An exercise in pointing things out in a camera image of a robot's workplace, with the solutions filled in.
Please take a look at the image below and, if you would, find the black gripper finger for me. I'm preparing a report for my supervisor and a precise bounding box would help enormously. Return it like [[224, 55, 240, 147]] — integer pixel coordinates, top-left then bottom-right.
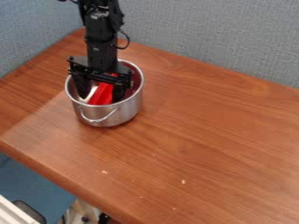
[[72, 73, 92, 99], [112, 85, 126, 103]]

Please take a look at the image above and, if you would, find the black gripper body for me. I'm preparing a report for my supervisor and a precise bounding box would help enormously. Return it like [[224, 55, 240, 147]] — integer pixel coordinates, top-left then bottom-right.
[[68, 40, 133, 88]]

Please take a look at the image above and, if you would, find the red plastic block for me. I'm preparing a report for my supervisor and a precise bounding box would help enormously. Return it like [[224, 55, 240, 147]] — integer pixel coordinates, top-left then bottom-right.
[[88, 82, 113, 105]]

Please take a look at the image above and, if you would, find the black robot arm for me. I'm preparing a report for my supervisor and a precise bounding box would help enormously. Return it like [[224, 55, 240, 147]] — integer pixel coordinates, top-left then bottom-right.
[[58, 0, 133, 105]]

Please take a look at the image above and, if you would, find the metal pot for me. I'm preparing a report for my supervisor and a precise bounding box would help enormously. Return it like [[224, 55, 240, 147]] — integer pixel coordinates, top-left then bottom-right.
[[64, 59, 145, 127]]

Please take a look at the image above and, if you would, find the black chair frame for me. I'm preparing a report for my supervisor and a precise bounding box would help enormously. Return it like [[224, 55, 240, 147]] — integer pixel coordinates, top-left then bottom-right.
[[13, 200, 46, 224]]

